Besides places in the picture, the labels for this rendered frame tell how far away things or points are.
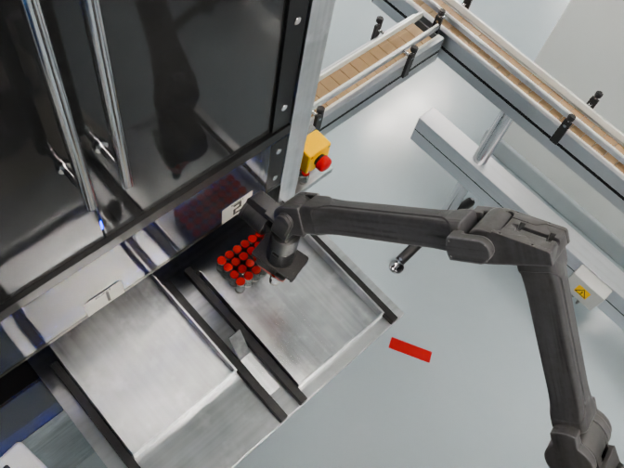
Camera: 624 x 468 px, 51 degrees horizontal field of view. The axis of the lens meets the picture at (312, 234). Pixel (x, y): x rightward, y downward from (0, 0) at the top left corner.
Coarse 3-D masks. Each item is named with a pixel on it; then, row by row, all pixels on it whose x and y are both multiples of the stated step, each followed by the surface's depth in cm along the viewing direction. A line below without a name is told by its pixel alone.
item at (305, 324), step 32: (320, 256) 157; (224, 288) 150; (256, 288) 151; (288, 288) 152; (320, 288) 153; (352, 288) 154; (256, 320) 147; (288, 320) 148; (320, 320) 149; (352, 320) 150; (288, 352) 145; (320, 352) 146
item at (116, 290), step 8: (120, 280) 130; (112, 288) 130; (120, 288) 132; (96, 296) 127; (104, 296) 130; (112, 296) 132; (88, 304) 127; (96, 304) 129; (104, 304) 132; (88, 312) 130
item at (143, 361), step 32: (160, 288) 148; (96, 320) 142; (128, 320) 143; (160, 320) 144; (192, 320) 142; (64, 352) 138; (96, 352) 139; (128, 352) 140; (160, 352) 141; (192, 352) 142; (96, 384) 136; (128, 384) 137; (160, 384) 138; (192, 384) 138; (224, 384) 139; (128, 416) 134; (160, 416) 134; (128, 448) 128
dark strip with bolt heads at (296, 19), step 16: (288, 0) 102; (304, 0) 105; (288, 16) 105; (304, 16) 108; (288, 32) 109; (288, 48) 112; (288, 64) 116; (288, 80) 120; (288, 96) 125; (288, 112) 130; (272, 128) 130; (272, 160) 140; (272, 176) 146
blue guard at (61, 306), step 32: (256, 160) 135; (224, 192) 135; (160, 224) 125; (192, 224) 135; (128, 256) 125; (160, 256) 135; (64, 288) 116; (96, 288) 125; (32, 320) 117; (64, 320) 126; (0, 352) 117; (32, 352) 126
